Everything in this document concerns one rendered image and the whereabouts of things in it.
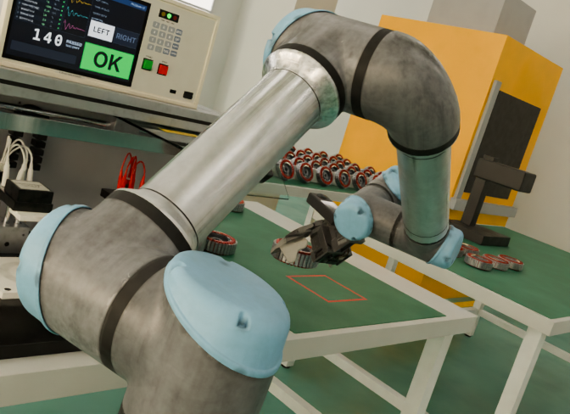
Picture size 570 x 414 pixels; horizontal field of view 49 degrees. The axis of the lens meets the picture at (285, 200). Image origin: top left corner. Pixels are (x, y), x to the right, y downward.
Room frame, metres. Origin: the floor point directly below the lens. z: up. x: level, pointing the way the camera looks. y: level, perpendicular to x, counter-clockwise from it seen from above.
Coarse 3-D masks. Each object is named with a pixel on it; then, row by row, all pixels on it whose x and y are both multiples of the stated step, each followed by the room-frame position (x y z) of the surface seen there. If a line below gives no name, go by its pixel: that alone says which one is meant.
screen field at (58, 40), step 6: (36, 30) 1.11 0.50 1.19; (42, 30) 1.12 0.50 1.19; (36, 36) 1.12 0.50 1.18; (42, 36) 1.12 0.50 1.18; (48, 36) 1.13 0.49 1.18; (54, 36) 1.14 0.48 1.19; (60, 36) 1.15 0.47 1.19; (42, 42) 1.12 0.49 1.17; (48, 42) 1.13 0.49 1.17; (54, 42) 1.14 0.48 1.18; (60, 42) 1.15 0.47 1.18
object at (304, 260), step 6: (276, 240) 1.39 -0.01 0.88; (306, 246) 1.42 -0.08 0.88; (300, 252) 1.34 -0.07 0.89; (306, 252) 1.34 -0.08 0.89; (276, 258) 1.35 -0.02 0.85; (282, 258) 1.33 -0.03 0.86; (300, 258) 1.33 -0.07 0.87; (306, 258) 1.33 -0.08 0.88; (288, 264) 1.34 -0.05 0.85; (294, 264) 1.33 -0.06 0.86; (300, 264) 1.33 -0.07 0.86; (306, 264) 1.34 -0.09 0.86; (312, 264) 1.35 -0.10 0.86
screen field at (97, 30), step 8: (96, 24) 1.19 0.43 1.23; (104, 24) 1.20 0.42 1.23; (88, 32) 1.18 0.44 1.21; (96, 32) 1.19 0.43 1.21; (104, 32) 1.21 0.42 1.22; (112, 32) 1.22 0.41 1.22; (120, 32) 1.23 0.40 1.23; (128, 32) 1.24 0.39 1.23; (104, 40) 1.21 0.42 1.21; (112, 40) 1.22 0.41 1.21; (120, 40) 1.23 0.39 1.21; (128, 40) 1.24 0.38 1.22; (136, 40) 1.25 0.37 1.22
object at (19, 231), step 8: (0, 224) 1.12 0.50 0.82; (8, 224) 1.14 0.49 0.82; (16, 224) 1.15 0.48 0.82; (24, 224) 1.16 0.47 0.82; (0, 232) 1.11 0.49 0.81; (8, 232) 1.13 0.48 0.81; (16, 232) 1.14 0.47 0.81; (24, 232) 1.15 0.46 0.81; (0, 240) 1.12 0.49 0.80; (8, 240) 1.13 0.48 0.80; (16, 240) 1.14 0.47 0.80; (24, 240) 1.15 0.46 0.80; (0, 248) 1.12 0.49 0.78; (8, 248) 1.13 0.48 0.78; (16, 248) 1.14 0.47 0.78
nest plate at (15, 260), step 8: (0, 264) 1.04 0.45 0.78; (8, 264) 1.06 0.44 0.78; (16, 264) 1.06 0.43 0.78; (0, 272) 1.01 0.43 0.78; (8, 272) 1.02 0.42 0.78; (0, 280) 0.98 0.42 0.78; (8, 280) 0.99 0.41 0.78; (0, 288) 0.95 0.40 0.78; (8, 288) 0.96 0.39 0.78; (16, 288) 0.97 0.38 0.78; (0, 296) 0.94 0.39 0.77; (8, 296) 0.95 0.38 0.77; (16, 296) 0.96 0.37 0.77
